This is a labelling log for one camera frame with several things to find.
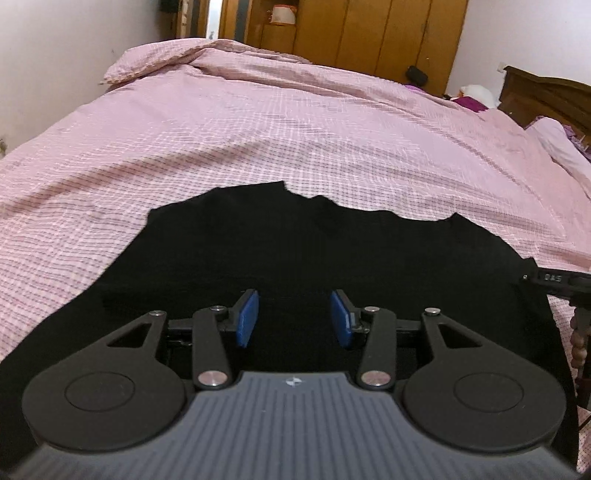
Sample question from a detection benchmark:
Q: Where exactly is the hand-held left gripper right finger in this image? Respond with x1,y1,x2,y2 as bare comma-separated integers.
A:
329,289,483,389

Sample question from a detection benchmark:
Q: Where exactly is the pink checked duvet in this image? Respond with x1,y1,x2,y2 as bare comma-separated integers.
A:
0,38,591,416

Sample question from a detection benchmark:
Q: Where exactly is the wooden wardrobe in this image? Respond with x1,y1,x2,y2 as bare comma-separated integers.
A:
252,0,470,97

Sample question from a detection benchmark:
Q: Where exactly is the black small garment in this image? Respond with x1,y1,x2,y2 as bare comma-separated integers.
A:
0,181,581,472

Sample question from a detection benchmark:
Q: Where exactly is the white plush item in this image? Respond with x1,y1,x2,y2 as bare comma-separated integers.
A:
457,84,499,109

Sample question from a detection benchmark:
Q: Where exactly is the dark wooden headboard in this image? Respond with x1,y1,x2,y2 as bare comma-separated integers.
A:
497,65,591,139

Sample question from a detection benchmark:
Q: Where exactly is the turned wooden post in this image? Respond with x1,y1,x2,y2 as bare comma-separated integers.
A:
571,305,591,371

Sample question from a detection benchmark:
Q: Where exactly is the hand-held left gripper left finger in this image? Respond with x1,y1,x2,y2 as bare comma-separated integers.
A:
106,289,260,389

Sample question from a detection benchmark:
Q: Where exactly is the wooden door with glass panel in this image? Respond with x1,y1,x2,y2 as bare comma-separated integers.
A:
219,0,253,47

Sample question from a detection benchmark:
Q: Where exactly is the light pink pillow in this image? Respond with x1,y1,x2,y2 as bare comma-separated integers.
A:
526,117,591,191

